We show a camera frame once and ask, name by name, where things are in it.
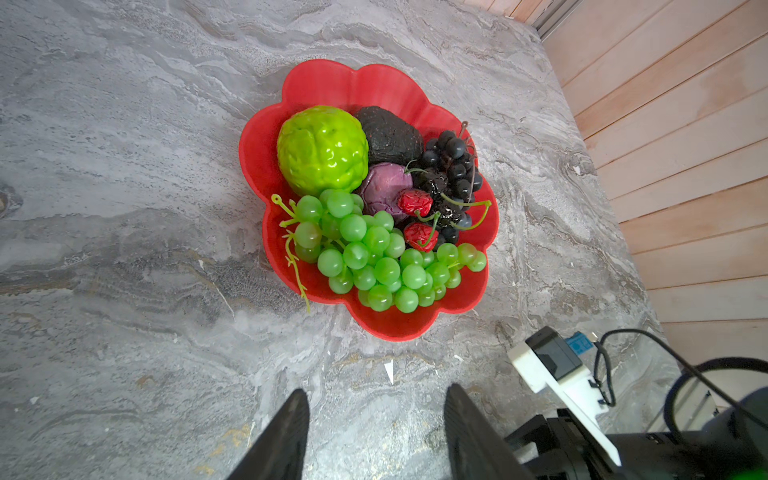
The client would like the black grape bunch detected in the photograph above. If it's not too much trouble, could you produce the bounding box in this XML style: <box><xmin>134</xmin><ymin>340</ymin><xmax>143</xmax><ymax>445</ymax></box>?
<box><xmin>413</xmin><ymin>121</ymin><xmax>485</xmax><ymax>241</ymax></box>

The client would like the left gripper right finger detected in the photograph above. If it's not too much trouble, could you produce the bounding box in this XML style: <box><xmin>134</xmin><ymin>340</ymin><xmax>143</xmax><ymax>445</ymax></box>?
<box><xmin>444</xmin><ymin>383</ymin><xmax>534</xmax><ymax>479</ymax></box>

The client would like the purple fig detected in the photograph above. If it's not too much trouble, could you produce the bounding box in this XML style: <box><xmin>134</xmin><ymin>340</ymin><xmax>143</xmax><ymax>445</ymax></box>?
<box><xmin>359</xmin><ymin>163</ymin><xmax>413</xmax><ymax>222</ymax></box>

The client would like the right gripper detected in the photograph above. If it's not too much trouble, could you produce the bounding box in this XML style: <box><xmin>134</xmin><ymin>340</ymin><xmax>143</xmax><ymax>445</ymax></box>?
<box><xmin>504</xmin><ymin>410</ymin><xmax>606</xmax><ymax>479</ymax></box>

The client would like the red cherry pair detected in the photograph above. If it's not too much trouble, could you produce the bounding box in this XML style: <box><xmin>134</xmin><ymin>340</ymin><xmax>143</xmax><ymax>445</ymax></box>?
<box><xmin>398</xmin><ymin>188</ymin><xmax>492</xmax><ymax>252</ymax></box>

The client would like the dark blackberry pair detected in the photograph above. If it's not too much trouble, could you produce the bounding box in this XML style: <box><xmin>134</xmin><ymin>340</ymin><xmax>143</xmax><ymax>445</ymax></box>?
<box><xmin>417</xmin><ymin>169</ymin><xmax>464</xmax><ymax>228</ymax></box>

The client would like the green grape bunch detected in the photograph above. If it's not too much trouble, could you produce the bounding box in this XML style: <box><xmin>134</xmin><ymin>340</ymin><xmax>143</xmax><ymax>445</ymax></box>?
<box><xmin>272</xmin><ymin>190</ymin><xmax>490</xmax><ymax>314</ymax></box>

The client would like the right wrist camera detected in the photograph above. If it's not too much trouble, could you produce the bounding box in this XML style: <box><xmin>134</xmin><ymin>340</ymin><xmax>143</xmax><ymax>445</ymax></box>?
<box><xmin>508</xmin><ymin>327</ymin><xmax>622</xmax><ymax>467</ymax></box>

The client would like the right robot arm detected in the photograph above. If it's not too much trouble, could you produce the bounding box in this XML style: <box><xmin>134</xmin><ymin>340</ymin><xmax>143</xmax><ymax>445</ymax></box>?
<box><xmin>506</xmin><ymin>327</ymin><xmax>767</xmax><ymax>479</ymax></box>

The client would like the green bumpy round fruit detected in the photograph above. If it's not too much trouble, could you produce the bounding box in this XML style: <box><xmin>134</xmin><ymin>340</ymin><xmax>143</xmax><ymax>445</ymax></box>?
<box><xmin>276</xmin><ymin>105</ymin><xmax>369</xmax><ymax>196</ymax></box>

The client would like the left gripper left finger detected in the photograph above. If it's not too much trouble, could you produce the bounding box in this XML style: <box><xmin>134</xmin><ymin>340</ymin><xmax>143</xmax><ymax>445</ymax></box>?
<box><xmin>227</xmin><ymin>389</ymin><xmax>310</xmax><ymax>480</ymax></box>

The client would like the dark avocado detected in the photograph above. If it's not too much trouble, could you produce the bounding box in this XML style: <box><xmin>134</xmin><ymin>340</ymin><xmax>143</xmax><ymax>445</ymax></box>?
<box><xmin>355</xmin><ymin>106</ymin><xmax>424</xmax><ymax>166</ymax></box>

